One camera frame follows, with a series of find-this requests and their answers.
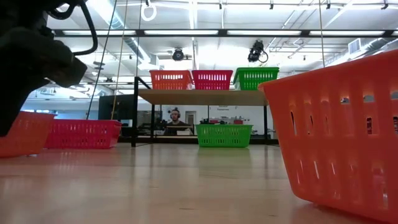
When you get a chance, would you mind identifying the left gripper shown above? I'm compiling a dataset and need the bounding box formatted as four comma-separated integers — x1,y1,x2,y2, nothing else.
0,26,88,138

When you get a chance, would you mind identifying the orange plastic basket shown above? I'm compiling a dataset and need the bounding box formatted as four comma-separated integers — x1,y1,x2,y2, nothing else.
0,111,57,159
257,49,398,224
149,70,194,91

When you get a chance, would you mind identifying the red plastic basket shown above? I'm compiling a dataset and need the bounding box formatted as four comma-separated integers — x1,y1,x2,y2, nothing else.
43,119,123,150
191,69,234,91

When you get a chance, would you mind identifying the wooden shelf with black legs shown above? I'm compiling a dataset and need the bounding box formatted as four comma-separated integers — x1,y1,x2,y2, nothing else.
131,76,270,147

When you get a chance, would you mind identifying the black computer monitor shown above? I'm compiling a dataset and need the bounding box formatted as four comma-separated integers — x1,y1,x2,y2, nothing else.
98,94,135,121

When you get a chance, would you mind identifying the person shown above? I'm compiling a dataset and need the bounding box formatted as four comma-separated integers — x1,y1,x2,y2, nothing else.
163,107,193,136

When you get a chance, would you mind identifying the white ceiling air vent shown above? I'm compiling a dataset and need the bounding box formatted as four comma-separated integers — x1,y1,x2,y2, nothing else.
348,37,362,55

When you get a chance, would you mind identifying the thin black hanging cable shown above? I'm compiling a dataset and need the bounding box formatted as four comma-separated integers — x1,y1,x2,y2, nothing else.
86,0,118,121

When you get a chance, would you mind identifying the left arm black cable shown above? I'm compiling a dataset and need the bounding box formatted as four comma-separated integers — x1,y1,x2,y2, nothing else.
48,0,99,57

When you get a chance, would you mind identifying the silver ventilation duct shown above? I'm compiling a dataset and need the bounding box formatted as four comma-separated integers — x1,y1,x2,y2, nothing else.
90,0,162,71

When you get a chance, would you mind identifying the white hanging ring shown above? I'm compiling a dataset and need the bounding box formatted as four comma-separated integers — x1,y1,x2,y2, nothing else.
140,0,157,22

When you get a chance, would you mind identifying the black ceiling-mounted camera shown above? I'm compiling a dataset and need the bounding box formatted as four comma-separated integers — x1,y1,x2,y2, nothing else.
247,39,269,63
172,47,185,62

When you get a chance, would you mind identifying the black aluminium frame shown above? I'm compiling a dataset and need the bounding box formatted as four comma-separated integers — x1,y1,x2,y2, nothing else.
52,29,398,146

